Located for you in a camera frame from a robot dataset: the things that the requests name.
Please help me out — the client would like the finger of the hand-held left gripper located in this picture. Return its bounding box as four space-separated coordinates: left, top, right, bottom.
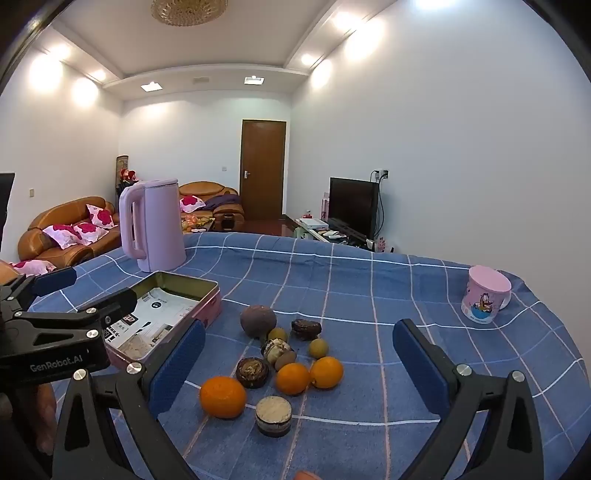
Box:
14 288 138 331
0 267 78 312

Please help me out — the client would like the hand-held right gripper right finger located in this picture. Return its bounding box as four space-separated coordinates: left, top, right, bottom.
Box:
392 318 546 480

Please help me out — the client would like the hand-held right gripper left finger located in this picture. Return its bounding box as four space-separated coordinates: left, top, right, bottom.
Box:
51 318 206 480

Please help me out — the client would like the orange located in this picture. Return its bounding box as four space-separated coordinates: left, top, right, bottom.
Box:
199 376 247 420
276 363 311 396
309 356 345 389

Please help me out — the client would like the pink metal tin box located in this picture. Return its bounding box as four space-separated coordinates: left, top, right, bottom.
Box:
102 271 223 370

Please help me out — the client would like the person's left hand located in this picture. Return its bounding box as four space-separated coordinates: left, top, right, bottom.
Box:
28 382 59 456

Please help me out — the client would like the orange leather armchair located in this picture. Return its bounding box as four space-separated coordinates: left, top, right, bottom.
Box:
0 259 21 287

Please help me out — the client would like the printed paper leaflet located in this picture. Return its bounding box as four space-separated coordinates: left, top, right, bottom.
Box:
105 287 204 361

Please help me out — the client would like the long brown leather sofa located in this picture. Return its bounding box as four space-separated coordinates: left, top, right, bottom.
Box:
17 196 122 266

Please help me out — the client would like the pink cartoon mug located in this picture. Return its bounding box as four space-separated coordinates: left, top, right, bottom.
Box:
462 265 512 325

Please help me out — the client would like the purple passion fruit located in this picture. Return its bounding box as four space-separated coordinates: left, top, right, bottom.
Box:
240 305 278 340

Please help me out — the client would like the blue checked tablecloth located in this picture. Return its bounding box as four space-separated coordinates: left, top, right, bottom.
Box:
28 232 587 480

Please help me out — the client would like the pink electric kettle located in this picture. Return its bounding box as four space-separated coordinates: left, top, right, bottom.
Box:
119 178 187 273

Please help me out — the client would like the brown and white cut fruit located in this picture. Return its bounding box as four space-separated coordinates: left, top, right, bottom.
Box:
261 338 291 361

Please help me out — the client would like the dark brown dried fruit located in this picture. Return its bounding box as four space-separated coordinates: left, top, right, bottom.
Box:
291 319 322 341

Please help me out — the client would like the tall brown vase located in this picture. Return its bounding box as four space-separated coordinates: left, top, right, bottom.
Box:
115 154 130 197

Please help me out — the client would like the small brown leather sofa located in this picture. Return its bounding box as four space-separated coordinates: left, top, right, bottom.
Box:
179 181 245 222

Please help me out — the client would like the purple blanket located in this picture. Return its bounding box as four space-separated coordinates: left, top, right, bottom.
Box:
203 194 242 212

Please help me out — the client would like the low television stand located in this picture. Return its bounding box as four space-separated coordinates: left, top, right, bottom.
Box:
293 216 393 252

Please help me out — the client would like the black television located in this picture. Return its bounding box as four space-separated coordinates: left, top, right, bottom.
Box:
329 176 380 241

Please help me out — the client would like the brown wooden door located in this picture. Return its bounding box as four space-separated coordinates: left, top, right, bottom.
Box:
240 119 288 221

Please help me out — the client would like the gold ceiling chandelier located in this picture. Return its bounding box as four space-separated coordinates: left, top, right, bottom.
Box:
151 0 229 26

